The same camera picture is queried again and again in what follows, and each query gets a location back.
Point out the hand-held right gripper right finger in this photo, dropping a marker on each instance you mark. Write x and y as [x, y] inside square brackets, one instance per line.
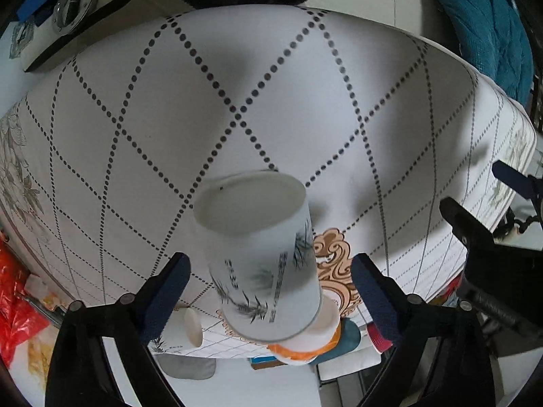
[373, 301]

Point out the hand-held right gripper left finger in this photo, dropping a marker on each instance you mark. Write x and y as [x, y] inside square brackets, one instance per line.
[167, 299]

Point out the blue strip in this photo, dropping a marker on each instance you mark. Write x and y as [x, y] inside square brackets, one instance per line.
[36, 6]

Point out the white cup with orange band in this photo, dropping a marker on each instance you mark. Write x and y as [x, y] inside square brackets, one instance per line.
[302, 351]

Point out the white bamboo print paper cup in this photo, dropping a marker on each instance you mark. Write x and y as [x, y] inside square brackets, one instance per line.
[263, 263]

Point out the white dotted tablecloth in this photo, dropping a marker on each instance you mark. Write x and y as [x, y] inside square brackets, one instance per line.
[169, 114]

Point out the white box with black trim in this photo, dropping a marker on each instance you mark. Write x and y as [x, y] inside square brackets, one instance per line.
[99, 12]

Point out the red plastic bag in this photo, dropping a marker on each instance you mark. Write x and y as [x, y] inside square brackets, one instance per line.
[17, 305]

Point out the teal quilted cushion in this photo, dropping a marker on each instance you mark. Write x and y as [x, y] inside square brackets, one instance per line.
[483, 25]

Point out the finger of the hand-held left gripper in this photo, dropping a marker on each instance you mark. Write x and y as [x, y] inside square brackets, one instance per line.
[515, 180]
[464, 220]

